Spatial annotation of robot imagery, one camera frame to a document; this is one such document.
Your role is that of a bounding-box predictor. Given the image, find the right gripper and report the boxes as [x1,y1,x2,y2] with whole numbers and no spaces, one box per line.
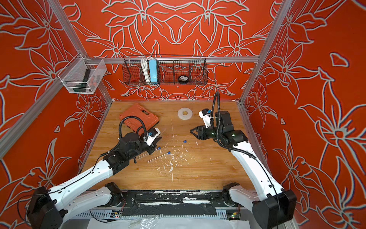
[190,125,224,141]

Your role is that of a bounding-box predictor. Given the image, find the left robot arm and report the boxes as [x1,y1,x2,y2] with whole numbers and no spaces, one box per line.
[20,115,162,229]

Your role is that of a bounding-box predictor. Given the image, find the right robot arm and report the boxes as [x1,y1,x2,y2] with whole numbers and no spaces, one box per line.
[190,92,297,229]

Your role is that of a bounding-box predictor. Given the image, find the orange plastic tool case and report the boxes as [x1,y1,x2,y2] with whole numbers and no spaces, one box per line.
[119,103,160,136]

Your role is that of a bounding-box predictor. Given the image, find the white tape roll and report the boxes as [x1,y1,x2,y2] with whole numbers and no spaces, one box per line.
[177,107,193,120]

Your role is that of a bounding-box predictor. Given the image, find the small black device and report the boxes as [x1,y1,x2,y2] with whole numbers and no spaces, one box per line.
[178,75,189,84]

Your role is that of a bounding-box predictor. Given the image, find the light blue box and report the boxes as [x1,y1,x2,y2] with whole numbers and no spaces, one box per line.
[149,59,158,83]

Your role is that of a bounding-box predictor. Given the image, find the green black tool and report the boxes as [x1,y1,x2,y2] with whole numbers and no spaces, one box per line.
[73,68,91,93]

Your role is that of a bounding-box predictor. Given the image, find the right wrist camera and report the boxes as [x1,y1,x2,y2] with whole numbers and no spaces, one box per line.
[199,108,212,128]

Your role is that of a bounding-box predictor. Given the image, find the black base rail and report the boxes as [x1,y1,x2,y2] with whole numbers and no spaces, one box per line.
[95,190,244,219]

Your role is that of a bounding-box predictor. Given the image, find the black wire basket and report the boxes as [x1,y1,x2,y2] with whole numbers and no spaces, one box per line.
[122,55,208,86]

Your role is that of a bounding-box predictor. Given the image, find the white cable bundle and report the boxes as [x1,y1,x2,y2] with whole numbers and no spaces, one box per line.
[140,57,151,84]

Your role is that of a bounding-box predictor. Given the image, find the clear acrylic wall box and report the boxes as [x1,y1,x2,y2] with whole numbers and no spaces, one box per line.
[57,53,107,94]

